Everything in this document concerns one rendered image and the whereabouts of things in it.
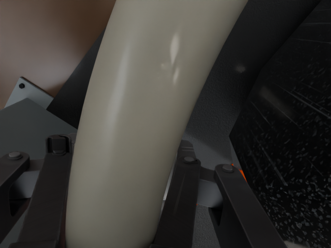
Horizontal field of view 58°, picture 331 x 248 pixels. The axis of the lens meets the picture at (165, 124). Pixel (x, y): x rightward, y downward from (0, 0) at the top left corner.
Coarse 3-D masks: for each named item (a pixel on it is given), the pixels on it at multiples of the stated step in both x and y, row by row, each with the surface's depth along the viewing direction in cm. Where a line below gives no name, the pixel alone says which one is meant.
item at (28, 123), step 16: (16, 96) 105; (32, 96) 105; (48, 96) 105; (0, 112) 89; (16, 112) 94; (32, 112) 99; (48, 112) 105; (0, 128) 83; (16, 128) 87; (32, 128) 92; (48, 128) 97; (64, 128) 103; (0, 144) 78; (16, 144) 81; (32, 144) 85; (16, 224) 61; (16, 240) 58
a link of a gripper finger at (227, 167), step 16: (224, 176) 14; (240, 176) 14; (224, 192) 13; (240, 192) 12; (208, 208) 15; (224, 208) 13; (240, 208) 11; (256, 208) 12; (224, 224) 12; (240, 224) 11; (256, 224) 11; (272, 224) 11; (224, 240) 12; (240, 240) 11; (256, 240) 10; (272, 240) 10
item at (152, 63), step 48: (144, 0) 6; (192, 0) 6; (240, 0) 7; (144, 48) 7; (192, 48) 7; (96, 96) 7; (144, 96) 7; (192, 96) 8; (96, 144) 8; (144, 144) 7; (96, 192) 8; (144, 192) 8; (96, 240) 8; (144, 240) 9
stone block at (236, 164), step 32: (320, 32) 70; (288, 64) 75; (320, 64) 60; (256, 96) 79; (288, 96) 63; (320, 96) 52; (256, 128) 67; (288, 128) 55; (320, 128) 47; (256, 160) 57; (288, 160) 48; (320, 160) 42; (256, 192) 52; (288, 192) 45; (320, 192) 40; (288, 224) 46; (320, 224) 41
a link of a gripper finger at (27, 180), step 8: (72, 136) 18; (72, 144) 17; (72, 152) 16; (32, 160) 15; (40, 160) 15; (32, 168) 14; (40, 168) 14; (24, 176) 14; (32, 176) 14; (16, 184) 14; (24, 184) 14; (32, 184) 14; (16, 192) 14; (24, 192) 14; (32, 192) 14
